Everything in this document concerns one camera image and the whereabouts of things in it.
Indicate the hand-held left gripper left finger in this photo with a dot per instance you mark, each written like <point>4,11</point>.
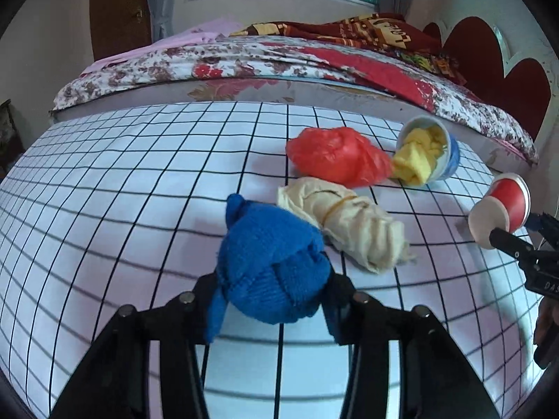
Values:
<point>205,290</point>

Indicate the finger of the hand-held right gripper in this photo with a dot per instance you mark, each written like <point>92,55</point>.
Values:
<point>541,222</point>
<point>506,240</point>

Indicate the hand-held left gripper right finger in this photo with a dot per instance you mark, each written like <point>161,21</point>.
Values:
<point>336,323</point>

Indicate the red paper cup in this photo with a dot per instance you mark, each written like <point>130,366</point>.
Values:
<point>509,196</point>

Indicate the blue sock ball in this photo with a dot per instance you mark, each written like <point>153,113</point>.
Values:
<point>270,270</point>

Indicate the blue cup with yellow cloth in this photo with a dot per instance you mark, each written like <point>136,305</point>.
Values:
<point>450,161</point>

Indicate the beige cloth bundle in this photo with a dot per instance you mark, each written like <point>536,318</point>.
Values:
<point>358,222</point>

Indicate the yellow cloth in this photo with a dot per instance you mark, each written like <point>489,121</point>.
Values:
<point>415,161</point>

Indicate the red plastic bag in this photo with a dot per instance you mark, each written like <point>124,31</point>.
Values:
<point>336,152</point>

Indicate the person's right hand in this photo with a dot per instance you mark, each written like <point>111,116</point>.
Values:
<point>546,323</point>

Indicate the white checked tablecloth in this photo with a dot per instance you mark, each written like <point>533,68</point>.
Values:
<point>131,183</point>

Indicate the grey mattress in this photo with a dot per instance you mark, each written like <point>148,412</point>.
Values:
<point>262,91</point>

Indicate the floral bedsheet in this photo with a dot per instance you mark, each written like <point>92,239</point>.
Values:
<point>262,59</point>

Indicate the red patterned blanket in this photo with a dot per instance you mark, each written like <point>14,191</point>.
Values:
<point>371,30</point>

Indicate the pink cloth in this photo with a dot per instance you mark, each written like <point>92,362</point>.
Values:
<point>205,30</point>

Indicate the brown wooden door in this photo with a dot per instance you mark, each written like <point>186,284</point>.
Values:
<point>118,17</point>

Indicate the bed frame with red headboard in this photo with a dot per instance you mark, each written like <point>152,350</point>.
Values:
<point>476,48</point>

